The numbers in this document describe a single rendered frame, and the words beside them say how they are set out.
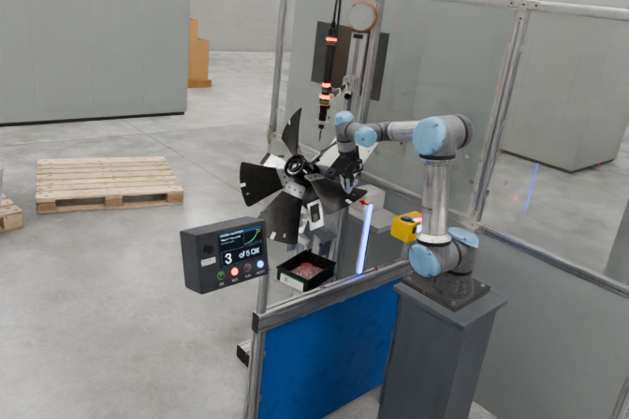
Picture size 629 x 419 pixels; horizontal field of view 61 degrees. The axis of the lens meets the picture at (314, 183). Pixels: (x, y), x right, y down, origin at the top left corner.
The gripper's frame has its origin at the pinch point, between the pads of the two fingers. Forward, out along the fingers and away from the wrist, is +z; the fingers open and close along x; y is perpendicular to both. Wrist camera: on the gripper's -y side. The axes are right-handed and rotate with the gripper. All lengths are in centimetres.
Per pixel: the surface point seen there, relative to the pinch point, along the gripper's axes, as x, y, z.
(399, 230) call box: -13.4, 17.0, 23.8
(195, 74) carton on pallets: 763, 309, 203
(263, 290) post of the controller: -15, -57, 7
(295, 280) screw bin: -1.8, -34.2, 25.8
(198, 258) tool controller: -19, -78, -23
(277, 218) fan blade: 24.9, -21.0, 14.0
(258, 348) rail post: -16, -64, 31
